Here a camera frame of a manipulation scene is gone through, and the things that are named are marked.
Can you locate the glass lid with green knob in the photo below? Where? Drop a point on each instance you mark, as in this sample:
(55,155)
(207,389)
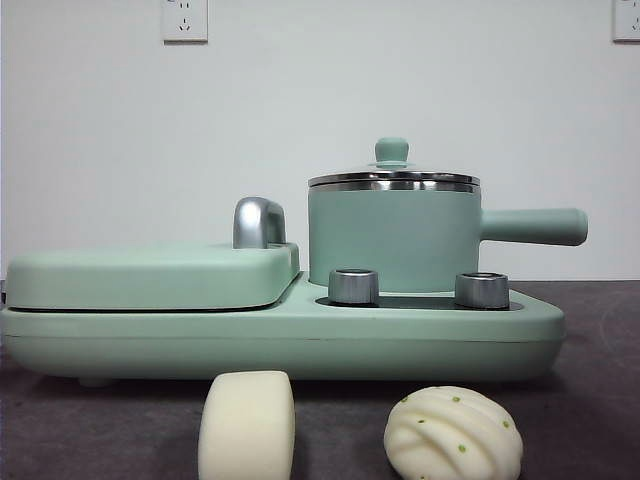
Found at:
(391,150)

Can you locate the smooth white steamed bun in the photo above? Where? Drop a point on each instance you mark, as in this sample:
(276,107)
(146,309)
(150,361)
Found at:
(245,430)

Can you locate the pleated bun with green dots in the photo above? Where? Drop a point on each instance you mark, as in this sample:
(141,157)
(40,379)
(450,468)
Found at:
(450,440)

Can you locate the silver control knob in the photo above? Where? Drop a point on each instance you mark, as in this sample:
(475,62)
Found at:
(352,287)
(482,291)

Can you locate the black control panel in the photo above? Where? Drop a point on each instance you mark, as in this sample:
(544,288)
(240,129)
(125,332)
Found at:
(415,301)

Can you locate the green breakfast machine base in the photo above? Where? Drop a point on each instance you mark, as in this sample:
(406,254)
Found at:
(250,345)

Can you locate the green griddle cover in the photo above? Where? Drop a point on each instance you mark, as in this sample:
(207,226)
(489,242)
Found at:
(140,277)

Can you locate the white wall socket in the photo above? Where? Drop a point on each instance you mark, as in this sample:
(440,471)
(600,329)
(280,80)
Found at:
(185,22)
(627,20)

